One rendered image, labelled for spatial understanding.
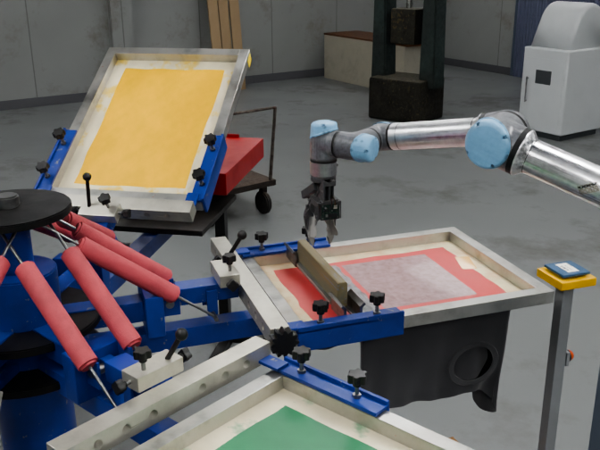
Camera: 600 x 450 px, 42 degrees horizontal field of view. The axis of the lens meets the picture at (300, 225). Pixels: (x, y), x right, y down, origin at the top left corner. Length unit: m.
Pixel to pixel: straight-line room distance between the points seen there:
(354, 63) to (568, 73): 4.26
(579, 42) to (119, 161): 6.40
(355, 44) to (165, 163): 9.17
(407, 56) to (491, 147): 9.11
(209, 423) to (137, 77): 1.77
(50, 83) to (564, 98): 6.47
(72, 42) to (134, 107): 7.95
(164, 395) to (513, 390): 2.35
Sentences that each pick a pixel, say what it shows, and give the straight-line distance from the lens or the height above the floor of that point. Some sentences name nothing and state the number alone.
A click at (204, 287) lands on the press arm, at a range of 2.18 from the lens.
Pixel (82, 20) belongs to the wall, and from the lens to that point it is 10.96.
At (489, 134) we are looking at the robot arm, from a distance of 1.86.
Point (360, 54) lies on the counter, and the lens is 11.71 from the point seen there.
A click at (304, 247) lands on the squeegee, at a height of 1.06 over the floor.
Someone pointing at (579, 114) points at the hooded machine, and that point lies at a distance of 8.73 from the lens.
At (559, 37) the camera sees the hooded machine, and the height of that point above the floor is 1.05.
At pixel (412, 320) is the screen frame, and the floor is 0.97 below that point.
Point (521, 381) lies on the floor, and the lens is 3.85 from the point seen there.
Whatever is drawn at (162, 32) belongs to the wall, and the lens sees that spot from 11.36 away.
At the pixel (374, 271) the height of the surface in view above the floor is 0.96.
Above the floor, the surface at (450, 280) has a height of 0.96.
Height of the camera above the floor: 1.92
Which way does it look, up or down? 20 degrees down
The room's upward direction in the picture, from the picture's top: 1 degrees counter-clockwise
